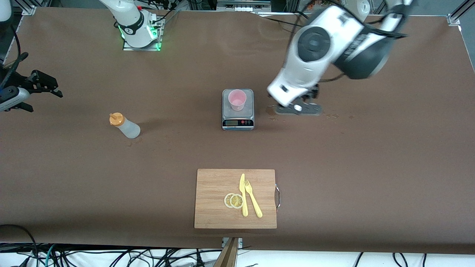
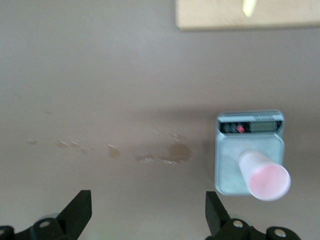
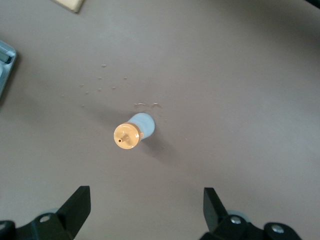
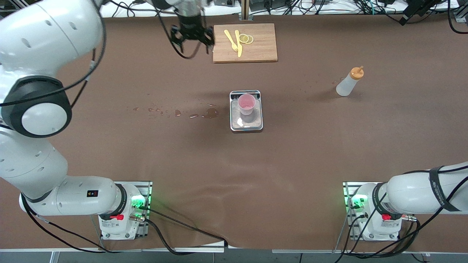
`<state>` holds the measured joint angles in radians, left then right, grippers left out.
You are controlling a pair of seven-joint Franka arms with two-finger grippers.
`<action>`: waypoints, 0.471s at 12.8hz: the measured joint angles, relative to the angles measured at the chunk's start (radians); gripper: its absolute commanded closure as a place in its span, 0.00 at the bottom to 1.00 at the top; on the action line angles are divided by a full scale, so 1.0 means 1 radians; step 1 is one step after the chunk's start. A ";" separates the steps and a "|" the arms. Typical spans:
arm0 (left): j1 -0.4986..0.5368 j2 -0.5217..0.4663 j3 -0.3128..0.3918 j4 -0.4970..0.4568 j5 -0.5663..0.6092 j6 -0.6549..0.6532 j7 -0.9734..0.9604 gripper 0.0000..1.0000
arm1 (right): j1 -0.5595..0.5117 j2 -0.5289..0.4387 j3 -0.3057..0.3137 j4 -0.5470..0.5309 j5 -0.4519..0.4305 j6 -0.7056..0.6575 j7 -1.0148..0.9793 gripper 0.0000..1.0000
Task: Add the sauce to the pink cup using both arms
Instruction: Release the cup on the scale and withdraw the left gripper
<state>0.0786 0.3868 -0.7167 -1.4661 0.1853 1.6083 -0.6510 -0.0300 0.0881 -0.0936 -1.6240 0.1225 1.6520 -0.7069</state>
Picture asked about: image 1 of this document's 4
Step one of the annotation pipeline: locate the yellow plastic fork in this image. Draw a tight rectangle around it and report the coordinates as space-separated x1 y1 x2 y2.
244 179 263 218

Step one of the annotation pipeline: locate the sauce bottle with orange cap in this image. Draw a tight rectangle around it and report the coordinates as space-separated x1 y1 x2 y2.
109 112 141 139

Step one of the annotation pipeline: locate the silver digital kitchen scale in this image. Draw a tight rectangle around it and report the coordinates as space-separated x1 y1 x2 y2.
222 89 255 131

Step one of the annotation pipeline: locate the grey power strip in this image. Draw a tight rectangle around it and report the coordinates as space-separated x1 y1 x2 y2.
216 0 272 13

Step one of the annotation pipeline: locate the black cable on table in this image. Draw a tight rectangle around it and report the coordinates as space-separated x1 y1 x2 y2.
260 13 308 28

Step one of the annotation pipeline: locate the wooden cutting board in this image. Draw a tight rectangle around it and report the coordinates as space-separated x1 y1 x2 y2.
194 169 281 229

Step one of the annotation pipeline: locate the black floor cable loop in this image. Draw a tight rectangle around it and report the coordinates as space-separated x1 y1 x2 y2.
0 224 39 267

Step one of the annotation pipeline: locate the yellow plastic knife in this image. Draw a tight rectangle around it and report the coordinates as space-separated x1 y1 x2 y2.
239 173 249 217

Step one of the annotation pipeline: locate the pink plastic cup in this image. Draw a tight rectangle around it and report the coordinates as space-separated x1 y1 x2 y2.
228 89 247 112

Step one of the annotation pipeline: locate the aluminium frame profile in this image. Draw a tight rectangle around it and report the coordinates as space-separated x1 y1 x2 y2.
447 0 475 26
22 0 52 16

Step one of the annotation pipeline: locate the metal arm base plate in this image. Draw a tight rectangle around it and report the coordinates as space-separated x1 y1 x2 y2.
122 17 163 52

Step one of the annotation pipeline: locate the teal floor cable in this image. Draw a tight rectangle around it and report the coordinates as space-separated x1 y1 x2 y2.
44 244 57 266

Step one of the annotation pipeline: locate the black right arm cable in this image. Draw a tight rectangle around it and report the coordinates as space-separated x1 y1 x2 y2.
0 22 29 91

